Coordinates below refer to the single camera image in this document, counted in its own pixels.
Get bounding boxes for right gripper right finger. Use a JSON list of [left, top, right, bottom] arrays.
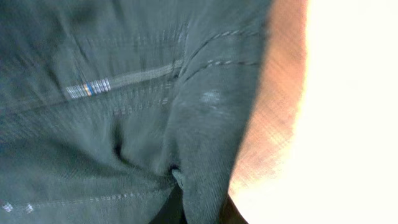
[[219, 195, 248, 224]]

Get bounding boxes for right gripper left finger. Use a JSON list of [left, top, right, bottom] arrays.
[[149, 185, 187, 224]]

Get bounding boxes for black shorts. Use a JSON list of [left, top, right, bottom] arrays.
[[1, 0, 272, 224]]

